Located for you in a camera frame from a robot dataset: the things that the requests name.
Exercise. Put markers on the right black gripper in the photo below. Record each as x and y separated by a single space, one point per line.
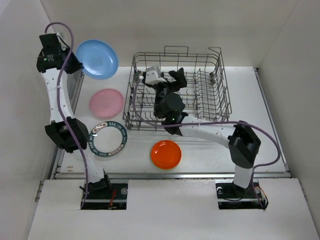
180 77

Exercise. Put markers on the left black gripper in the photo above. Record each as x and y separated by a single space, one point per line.
77 66

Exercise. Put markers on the blue plate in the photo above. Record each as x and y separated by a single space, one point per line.
99 59

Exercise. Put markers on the pink plate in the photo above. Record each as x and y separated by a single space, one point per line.
106 103

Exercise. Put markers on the small orange plate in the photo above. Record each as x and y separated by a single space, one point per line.
166 154

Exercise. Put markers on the white plate teal lettered rim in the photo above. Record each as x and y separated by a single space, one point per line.
107 139

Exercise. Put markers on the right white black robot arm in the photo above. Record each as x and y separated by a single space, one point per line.
240 139

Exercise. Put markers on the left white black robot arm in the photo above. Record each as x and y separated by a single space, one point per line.
69 133

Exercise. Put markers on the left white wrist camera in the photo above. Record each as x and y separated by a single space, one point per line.
62 37

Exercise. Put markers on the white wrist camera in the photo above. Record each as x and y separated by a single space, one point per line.
62 37
152 76

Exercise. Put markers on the grey wire dish rack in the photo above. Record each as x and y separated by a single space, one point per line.
206 95

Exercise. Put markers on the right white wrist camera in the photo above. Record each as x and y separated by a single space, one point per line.
152 76

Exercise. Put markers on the right aluminium rail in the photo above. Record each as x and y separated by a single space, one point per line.
276 136

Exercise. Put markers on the front aluminium rail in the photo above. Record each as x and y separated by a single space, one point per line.
158 176

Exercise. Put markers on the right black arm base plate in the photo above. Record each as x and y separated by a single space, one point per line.
233 197

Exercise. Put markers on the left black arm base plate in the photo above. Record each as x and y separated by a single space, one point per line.
115 199

